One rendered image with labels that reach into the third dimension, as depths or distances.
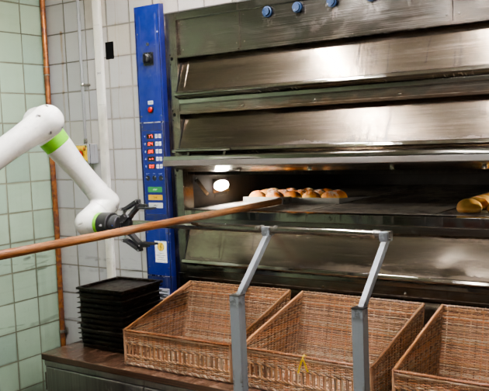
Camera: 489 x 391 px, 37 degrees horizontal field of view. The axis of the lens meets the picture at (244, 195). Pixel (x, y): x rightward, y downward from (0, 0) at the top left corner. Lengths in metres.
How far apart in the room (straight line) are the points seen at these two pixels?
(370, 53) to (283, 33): 0.42
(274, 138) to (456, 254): 0.90
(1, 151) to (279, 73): 1.18
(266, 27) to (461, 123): 0.95
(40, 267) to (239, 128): 1.42
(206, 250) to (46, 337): 1.15
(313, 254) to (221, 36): 1.05
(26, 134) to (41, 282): 1.43
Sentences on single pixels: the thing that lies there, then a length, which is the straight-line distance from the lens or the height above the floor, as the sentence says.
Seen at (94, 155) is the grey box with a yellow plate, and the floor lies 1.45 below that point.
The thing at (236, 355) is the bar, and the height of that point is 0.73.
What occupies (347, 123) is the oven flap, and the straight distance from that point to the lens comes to 3.03.
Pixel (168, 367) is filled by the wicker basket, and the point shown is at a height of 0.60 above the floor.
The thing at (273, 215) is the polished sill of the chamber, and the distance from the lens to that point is 3.22.
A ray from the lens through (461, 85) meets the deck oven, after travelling 2.85.
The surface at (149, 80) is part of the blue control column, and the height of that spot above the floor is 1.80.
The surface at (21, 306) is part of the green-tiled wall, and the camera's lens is 4.04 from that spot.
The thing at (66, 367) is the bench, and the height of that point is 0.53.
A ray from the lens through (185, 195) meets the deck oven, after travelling 3.51.
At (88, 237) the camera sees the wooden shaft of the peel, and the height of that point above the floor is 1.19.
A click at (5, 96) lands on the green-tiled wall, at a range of 3.96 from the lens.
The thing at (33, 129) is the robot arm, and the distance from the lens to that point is 2.85.
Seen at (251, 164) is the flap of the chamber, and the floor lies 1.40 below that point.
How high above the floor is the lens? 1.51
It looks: 4 degrees down
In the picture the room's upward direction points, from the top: 2 degrees counter-clockwise
